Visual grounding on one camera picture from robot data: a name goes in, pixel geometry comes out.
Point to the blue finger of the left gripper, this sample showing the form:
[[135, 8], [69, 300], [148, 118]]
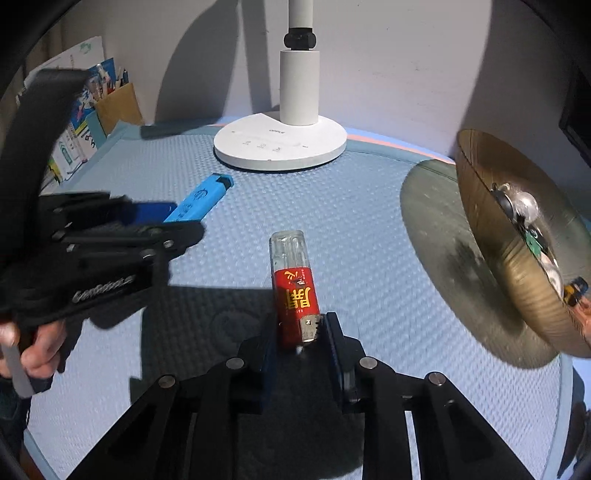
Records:
[[172, 239], [141, 213]]

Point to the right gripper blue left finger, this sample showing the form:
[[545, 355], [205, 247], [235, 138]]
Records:
[[268, 358]]

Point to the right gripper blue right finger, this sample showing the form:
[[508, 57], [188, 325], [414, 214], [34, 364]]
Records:
[[341, 364]]

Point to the red transparent lighter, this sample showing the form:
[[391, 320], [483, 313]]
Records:
[[297, 310]]

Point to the black round head figurine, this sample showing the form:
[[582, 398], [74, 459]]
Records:
[[501, 195]]

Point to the clear white gear toy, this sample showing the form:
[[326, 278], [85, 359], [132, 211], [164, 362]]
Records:
[[551, 268]]

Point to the orange cigarette box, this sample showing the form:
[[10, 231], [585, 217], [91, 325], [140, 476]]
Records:
[[582, 313]]

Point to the white usb charger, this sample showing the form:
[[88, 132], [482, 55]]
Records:
[[526, 207]]

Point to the person left hand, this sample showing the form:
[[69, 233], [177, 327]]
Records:
[[40, 360]]

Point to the upright books row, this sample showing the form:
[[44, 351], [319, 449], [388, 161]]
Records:
[[83, 134]]

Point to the light blue textured desk mat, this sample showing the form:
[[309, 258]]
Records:
[[452, 383]]

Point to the brown pencil holder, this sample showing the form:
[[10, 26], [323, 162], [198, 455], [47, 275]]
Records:
[[120, 105]]

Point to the white desk lamp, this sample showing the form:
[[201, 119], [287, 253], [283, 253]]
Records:
[[295, 136]]

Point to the amber ribbed glass bowl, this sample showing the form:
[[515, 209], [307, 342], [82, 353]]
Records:
[[512, 250]]

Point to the black monitor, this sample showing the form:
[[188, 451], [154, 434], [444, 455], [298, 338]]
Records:
[[575, 118]]

